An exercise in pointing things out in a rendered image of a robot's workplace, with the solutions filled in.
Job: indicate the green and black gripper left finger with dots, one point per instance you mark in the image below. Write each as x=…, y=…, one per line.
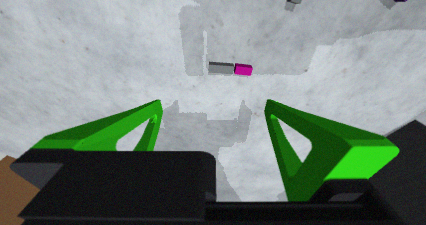
x=103, y=134

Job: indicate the magenta block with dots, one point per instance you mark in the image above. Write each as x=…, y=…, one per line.
x=243, y=69

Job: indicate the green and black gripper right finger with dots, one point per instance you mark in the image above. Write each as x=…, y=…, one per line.
x=339, y=151

